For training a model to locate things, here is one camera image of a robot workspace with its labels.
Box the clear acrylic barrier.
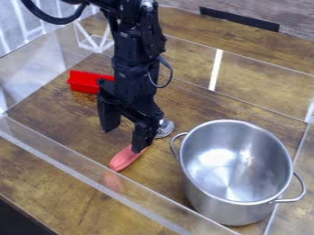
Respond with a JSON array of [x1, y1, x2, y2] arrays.
[[0, 15, 314, 235]]

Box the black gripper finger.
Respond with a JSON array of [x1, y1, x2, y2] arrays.
[[98, 98, 122, 132], [132, 117, 160, 153]]

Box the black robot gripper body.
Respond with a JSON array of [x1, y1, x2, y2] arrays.
[[98, 58, 164, 121]]

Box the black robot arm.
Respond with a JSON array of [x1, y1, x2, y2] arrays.
[[63, 0, 168, 152]]

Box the stainless steel pot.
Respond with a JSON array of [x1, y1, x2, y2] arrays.
[[172, 119, 307, 226]]

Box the black cable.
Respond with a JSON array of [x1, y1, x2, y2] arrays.
[[19, 0, 90, 26]]

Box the red plastic block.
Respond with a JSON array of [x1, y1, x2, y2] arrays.
[[67, 70, 114, 95]]

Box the pink handled metal spoon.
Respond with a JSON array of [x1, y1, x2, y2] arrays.
[[110, 118, 174, 172]]

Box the black strip on wall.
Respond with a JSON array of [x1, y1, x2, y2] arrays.
[[200, 6, 280, 32]]

